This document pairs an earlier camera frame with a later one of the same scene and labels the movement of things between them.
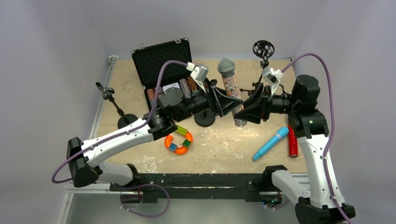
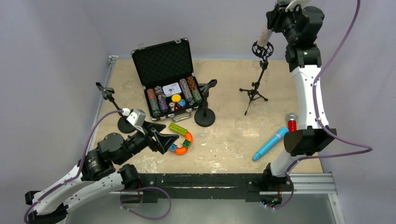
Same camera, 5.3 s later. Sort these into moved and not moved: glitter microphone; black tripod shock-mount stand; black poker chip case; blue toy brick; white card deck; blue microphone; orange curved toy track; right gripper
Moved: glitter microphone; right gripper
Not moved: blue microphone; white card deck; black tripod shock-mount stand; blue toy brick; orange curved toy track; black poker chip case
